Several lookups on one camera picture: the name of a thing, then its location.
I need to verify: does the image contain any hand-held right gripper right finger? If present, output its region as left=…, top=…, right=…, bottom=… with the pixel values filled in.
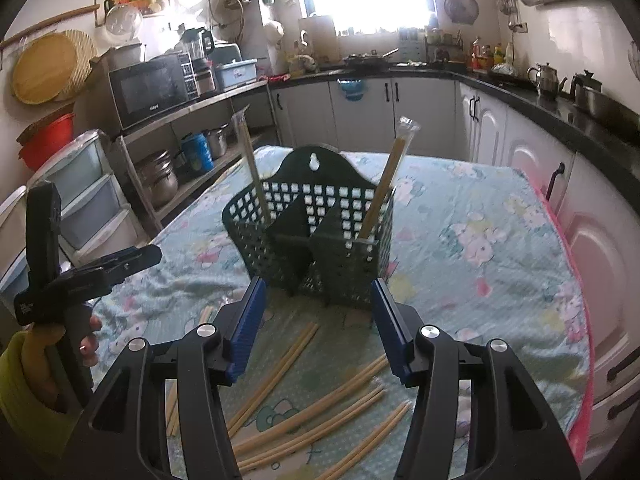
left=371, top=277, right=581, bottom=480

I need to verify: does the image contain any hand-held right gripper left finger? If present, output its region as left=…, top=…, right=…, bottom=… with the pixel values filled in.
left=75, top=276, right=271, bottom=480

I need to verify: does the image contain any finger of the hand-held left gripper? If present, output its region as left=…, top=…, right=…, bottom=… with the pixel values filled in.
left=60, top=244, right=164, bottom=287

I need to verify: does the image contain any dark green plastic utensil basket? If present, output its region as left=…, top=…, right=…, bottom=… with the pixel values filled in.
left=221, top=145, right=396, bottom=309

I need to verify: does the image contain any person's left hand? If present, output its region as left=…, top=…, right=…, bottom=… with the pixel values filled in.
left=20, top=312, right=103, bottom=408

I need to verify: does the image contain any plastic drawer unit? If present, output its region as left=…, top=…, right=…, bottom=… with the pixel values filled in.
left=27, top=130, right=138, bottom=266
left=0, top=185, right=31, bottom=306

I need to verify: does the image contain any large steel pot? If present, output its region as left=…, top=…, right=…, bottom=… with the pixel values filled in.
left=137, top=150, right=180, bottom=208

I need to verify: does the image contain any red plastic basin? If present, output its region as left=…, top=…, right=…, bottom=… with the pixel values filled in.
left=17, top=112, right=76, bottom=171

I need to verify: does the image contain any blue canister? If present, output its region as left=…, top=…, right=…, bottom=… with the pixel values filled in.
left=181, top=132, right=215, bottom=173

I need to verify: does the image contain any floral light green tablecloth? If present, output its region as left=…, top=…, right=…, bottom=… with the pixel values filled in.
left=92, top=145, right=593, bottom=480

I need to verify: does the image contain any small steel pot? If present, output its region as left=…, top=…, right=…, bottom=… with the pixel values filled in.
left=202, top=127, right=231, bottom=158

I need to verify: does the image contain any black microwave oven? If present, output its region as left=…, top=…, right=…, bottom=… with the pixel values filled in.
left=108, top=52, right=198, bottom=131

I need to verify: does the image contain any round bamboo board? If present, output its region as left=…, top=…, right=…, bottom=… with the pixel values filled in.
left=12, top=35, right=77, bottom=106

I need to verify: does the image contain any metal shelf rack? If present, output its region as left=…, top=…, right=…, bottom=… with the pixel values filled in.
left=112, top=80, right=281, bottom=241

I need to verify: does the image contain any round woven mat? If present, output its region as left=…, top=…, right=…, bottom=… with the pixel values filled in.
left=52, top=29, right=100, bottom=103

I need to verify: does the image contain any blue plastic box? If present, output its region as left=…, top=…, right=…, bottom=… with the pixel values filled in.
left=215, top=58, right=258, bottom=92

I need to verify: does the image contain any pink cloth under tablecloth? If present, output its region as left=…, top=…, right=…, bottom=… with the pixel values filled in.
left=525, top=170, right=601, bottom=466

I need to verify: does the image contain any black blender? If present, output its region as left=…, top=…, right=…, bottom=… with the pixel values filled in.
left=180, top=25, right=217, bottom=98

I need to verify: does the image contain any wooden rolling pin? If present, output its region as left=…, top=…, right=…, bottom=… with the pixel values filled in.
left=0, top=4, right=101, bottom=51

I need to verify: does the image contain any grey small appliance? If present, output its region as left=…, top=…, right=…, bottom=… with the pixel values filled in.
left=212, top=42, right=243, bottom=63

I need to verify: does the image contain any white round plastic cover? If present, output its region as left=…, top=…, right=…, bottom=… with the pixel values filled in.
left=105, top=4, right=144, bottom=36

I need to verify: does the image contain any blue hanging basket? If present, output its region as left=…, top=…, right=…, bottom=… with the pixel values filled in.
left=337, top=78, right=367, bottom=100

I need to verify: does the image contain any white hanging teapot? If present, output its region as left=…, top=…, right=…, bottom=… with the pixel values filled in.
left=262, top=20, right=286, bottom=46

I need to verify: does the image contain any black kitchen countertop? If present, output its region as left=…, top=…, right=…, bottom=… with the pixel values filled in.
left=270, top=60, right=640, bottom=153

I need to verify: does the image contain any black frying pan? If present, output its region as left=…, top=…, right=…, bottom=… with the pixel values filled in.
left=344, top=47, right=401, bottom=66

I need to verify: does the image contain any white board at window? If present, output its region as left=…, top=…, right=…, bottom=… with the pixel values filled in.
left=298, top=15, right=337, bottom=68

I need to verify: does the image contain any spice jar rack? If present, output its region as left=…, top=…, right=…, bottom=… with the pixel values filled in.
left=400, top=27, right=468, bottom=63

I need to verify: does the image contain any steel kettle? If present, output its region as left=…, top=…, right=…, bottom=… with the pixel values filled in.
left=527, top=62, right=568, bottom=101

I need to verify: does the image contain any steel pot with dark lid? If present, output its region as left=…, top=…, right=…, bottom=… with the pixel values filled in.
left=570, top=71, right=618, bottom=118

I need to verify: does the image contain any fruit wall picture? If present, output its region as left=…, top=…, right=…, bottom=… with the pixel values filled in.
left=94, top=0, right=167, bottom=28

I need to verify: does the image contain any round wall strainer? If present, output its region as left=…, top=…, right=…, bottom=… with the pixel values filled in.
left=444, top=0, right=473, bottom=24

